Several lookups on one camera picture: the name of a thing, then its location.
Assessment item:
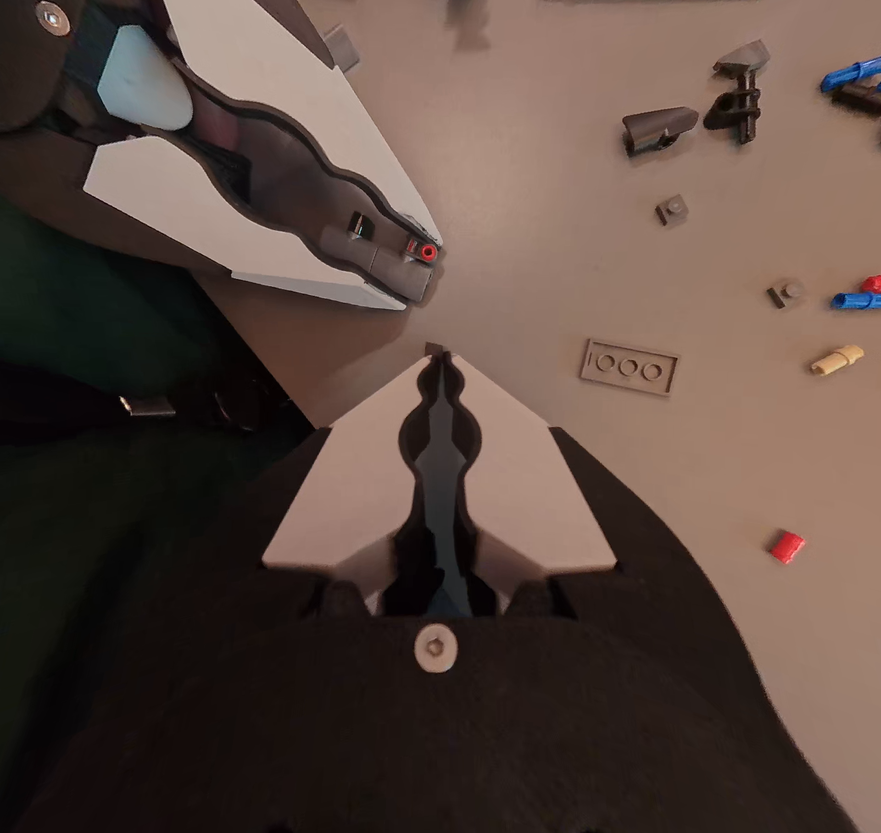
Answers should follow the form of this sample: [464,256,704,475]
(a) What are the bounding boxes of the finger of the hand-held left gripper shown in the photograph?
[96,0,443,245]
[83,134,408,312]

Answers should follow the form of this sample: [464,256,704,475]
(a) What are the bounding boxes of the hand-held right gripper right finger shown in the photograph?
[444,351,618,616]

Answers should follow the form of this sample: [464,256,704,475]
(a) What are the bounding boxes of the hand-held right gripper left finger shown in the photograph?
[262,355,441,616]

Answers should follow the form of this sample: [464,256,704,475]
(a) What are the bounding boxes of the small grey lego assembly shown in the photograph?
[322,211,441,303]

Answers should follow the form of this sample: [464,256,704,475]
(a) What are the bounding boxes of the grey rectangular lego plate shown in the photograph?
[580,338,680,398]

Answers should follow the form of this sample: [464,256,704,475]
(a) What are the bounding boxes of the tan lego pin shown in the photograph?
[810,344,865,376]

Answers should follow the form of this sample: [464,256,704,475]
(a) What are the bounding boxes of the dark grey curved lego slope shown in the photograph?
[622,107,700,158]

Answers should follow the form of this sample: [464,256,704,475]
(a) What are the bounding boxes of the black lego connector grey tile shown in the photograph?
[703,39,770,144]

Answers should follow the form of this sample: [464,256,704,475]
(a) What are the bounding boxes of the dark grey lego bar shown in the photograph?
[831,79,881,116]

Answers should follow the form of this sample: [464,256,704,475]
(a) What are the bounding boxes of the black strap with metal clip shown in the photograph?
[0,372,290,442]

